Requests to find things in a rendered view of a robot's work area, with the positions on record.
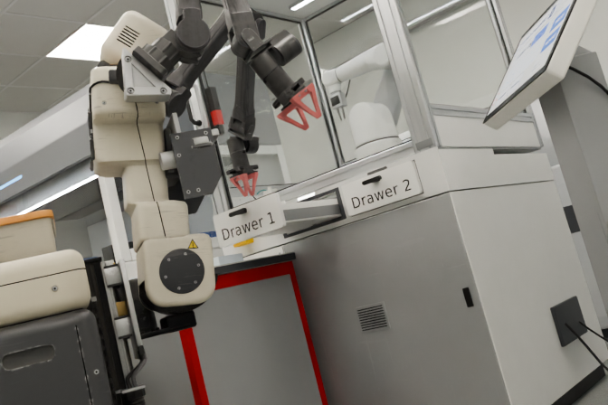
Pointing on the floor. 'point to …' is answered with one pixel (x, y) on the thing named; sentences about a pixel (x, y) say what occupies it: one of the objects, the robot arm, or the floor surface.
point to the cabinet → (451, 303)
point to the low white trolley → (238, 343)
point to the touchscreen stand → (584, 155)
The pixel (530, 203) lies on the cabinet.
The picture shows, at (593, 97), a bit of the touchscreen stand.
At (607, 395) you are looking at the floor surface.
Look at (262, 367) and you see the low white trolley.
